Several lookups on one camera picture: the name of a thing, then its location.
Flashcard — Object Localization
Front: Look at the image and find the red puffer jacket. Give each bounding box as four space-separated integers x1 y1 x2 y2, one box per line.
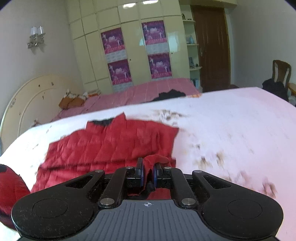
1 113 179 229

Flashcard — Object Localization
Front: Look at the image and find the pink plaid bed cover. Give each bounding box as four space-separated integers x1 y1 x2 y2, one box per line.
52 78 200 121

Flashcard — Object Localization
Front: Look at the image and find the black garment on bed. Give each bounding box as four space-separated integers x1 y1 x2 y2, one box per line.
151 89 185 102

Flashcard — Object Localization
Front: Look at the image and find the orange brown pillow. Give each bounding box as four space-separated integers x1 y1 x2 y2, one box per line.
59 92 88 109

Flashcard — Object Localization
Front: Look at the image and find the lower left purple poster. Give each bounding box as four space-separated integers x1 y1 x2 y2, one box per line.
108 59 132 85

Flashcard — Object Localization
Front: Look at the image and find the purple poster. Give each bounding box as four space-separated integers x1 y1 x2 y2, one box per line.
142 20 167 45
101 28 125 54
108 59 132 85
148 52 172 80

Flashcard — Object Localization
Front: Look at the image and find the white floral bed sheet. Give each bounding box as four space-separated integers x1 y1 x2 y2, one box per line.
1 87 295 240

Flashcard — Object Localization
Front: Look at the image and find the lower right purple poster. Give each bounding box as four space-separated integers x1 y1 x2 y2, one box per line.
148 52 172 80

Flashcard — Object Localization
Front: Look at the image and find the cream arched headboard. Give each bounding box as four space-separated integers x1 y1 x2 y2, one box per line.
0 74 84 149

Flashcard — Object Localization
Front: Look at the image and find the cream wardrobe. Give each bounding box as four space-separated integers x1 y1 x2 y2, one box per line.
66 1 190 94

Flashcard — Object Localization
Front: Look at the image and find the corner shelf unit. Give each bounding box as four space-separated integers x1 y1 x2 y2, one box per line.
180 5 203 92

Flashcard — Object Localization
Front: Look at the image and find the upper left purple poster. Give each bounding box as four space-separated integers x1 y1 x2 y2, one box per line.
101 28 125 54

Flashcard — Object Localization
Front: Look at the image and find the upper right purple poster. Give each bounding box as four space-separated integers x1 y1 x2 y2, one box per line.
142 20 167 45

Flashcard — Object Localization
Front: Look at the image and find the blue bottle on shelf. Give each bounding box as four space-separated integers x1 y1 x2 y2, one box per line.
189 36 195 44

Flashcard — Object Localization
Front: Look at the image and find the black bag on chair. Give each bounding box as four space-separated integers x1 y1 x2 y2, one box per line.
262 78 288 102

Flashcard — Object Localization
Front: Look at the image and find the brown wooden door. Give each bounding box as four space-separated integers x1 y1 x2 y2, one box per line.
191 6 230 92

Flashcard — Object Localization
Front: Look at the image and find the wooden side table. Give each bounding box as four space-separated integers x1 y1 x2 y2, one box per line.
288 83 296 97

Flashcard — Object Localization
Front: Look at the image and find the wooden chair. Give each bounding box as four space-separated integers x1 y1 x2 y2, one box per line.
272 60 292 90

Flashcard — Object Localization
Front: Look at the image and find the wall sconce lamp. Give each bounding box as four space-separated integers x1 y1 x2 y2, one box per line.
27 26 46 49

